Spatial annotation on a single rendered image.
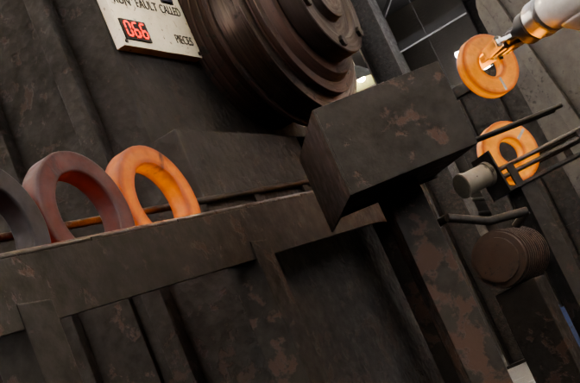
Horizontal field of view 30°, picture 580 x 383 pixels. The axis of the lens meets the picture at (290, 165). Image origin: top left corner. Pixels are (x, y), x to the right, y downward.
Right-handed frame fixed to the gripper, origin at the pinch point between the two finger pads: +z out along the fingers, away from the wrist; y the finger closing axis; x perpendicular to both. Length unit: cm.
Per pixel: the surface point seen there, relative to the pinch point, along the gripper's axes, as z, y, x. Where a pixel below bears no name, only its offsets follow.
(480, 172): 4.0, -12.3, -24.7
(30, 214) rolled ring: -64, -134, -19
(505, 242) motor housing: -7.5, -23.1, -42.3
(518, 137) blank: 4.8, 3.4, -19.6
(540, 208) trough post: 3.4, -0.7, -37.4
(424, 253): -57, -77, -41
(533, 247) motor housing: -5.5, -14.8, -45.4
